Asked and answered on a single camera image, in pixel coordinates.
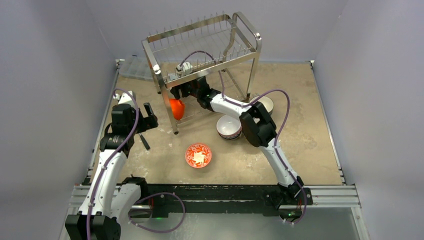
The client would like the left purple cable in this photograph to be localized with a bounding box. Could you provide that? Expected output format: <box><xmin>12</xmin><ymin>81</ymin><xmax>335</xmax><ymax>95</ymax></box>
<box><xmin>85</xmin><ymin>88</ymin><xmax>186</xmax><ymax>240</ymax></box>

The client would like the white bowl red patterned outside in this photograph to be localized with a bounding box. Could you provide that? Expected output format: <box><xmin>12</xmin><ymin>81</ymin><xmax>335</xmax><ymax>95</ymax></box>
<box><xmin>216</xmin><ymin>115</ymin><xmax>242</xmax><ymax>140</ymax></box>

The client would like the stainless steel dish rack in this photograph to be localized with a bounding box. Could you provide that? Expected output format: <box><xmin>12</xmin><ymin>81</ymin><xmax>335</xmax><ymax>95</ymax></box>
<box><xmin>141</xmin><ymin>11</ymin><xmax>263</xmax><ymax>134</ymax></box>

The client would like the white bowl teal outside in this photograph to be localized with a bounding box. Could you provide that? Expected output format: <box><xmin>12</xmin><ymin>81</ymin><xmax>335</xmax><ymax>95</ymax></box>
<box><xmin>249</xmin><ymin>96</ymin><xmax>275</xmax><ymax>115</ymax></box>

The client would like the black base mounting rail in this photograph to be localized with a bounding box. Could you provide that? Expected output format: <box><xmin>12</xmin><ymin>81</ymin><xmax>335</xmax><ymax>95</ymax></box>
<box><xmin>68</xmin><ymin>183</ymin><xmax>361</xmax><ymax>220</ymax></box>

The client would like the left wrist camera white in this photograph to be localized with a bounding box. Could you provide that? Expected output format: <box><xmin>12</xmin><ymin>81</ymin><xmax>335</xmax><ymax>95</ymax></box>
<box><xmin>112</xmin><ymin>90</ymin><xmax>135</xmax><ymax>109</ymax></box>

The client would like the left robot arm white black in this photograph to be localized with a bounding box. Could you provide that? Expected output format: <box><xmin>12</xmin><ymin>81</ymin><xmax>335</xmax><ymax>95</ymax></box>
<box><xmin>64</xmin><ymin>102</ymin><xmax>158</xmax><ymax>240</ymax></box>

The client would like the black hammer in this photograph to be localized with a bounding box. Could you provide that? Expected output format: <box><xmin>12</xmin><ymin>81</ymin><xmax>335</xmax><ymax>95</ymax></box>
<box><xmin>138</xmin><ymin>133</ymin><xmax>151</xmax><ymax>151</ymax></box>

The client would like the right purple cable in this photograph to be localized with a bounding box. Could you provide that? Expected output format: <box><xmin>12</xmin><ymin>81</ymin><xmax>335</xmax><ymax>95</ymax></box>
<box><xmin>178</xmin><ymin>50</ymin><xmax>308</xmax><ymax>226</ymax></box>

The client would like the orange white floral bowl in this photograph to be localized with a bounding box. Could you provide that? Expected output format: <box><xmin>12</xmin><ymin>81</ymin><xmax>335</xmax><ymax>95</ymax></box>
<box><xmin>184</xmin><ymin>142</ymin><xmax>212</xmax><ymax>169</ymax></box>

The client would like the purple cable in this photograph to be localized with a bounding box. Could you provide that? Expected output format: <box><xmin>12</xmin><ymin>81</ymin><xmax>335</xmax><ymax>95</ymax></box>
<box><xmin>85</xmin><ymin>88</ymin><xmax>186</xmax><ymax>240</ymax></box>
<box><xmin>178</xmin><ymin>50</ymin><xmax>308</xmax><ymax>226</ymax></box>

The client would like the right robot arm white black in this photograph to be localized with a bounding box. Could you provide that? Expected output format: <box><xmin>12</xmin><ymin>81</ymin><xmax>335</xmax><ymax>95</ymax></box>
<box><xmin>170</xmin><ymin>77</ymin><xmax>307</xmax><ymax>204</ymax></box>

